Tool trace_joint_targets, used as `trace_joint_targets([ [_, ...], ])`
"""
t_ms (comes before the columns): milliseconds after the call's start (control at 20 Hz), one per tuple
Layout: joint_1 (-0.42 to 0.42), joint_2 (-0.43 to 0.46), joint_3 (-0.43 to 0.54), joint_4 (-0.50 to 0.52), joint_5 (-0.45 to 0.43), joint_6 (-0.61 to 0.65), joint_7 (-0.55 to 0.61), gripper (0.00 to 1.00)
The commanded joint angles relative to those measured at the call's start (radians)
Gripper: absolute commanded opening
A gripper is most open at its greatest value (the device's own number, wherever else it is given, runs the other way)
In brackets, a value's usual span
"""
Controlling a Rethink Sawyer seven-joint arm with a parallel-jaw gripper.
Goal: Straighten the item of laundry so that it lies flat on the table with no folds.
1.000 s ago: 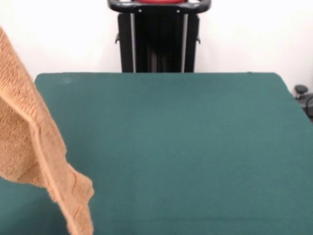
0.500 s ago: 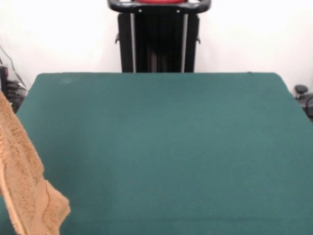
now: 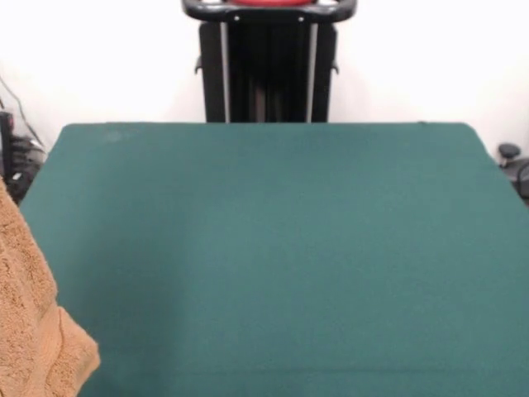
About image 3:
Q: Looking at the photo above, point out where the orange terry towel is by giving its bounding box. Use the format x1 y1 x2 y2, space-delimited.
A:
0 175 102 397

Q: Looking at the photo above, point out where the dark green table cloth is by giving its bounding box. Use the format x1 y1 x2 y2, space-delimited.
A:
18 122 529 397

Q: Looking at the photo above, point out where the black box device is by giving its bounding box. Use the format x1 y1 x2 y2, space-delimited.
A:
0 110 16 183

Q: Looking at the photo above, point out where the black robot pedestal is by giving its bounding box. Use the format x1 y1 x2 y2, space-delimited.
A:
180 0 357 124

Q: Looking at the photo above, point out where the black cable bundle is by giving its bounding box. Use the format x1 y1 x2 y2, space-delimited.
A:
0 136 47 208

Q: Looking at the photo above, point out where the grey cable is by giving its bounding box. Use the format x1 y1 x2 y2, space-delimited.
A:
0 76 46 150

